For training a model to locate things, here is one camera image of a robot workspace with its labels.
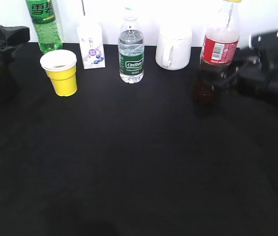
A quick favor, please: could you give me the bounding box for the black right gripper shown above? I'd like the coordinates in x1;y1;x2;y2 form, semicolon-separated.
197;30;278;98

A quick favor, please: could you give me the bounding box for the cola bottle red label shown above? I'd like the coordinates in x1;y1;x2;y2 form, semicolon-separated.
194;0;241;105

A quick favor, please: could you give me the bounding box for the yellow plastic cup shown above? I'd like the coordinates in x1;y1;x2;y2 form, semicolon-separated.
40;50;77;96

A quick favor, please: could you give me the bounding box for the green sprite bottle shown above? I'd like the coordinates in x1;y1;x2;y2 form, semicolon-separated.
26;0;62;53

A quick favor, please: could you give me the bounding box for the white ceramic mug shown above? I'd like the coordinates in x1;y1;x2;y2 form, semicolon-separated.
155;25;192;71

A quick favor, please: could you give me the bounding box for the small yogurt drink carton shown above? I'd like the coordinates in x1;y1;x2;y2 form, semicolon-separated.
77;16;106;69

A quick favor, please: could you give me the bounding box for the clear water bottle green label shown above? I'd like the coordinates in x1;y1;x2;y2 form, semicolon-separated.
118;6;145;84

